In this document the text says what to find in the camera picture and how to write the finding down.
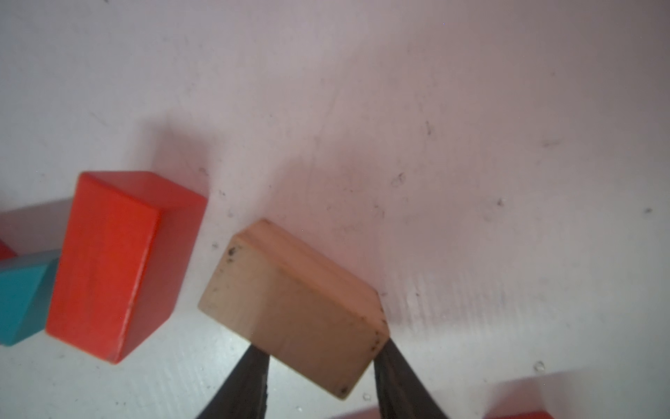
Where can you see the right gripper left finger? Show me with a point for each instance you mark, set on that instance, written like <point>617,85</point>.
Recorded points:
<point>244,393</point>

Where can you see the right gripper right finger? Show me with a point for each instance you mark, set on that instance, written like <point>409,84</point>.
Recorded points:
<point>400,392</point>

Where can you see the natural wood block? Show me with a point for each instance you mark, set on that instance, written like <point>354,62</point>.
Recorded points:
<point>297,305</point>

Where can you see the red block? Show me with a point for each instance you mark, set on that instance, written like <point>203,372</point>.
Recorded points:
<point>538,414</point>
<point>129,239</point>
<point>6,252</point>

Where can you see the teal triangle block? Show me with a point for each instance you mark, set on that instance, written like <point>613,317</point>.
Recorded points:
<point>26,292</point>

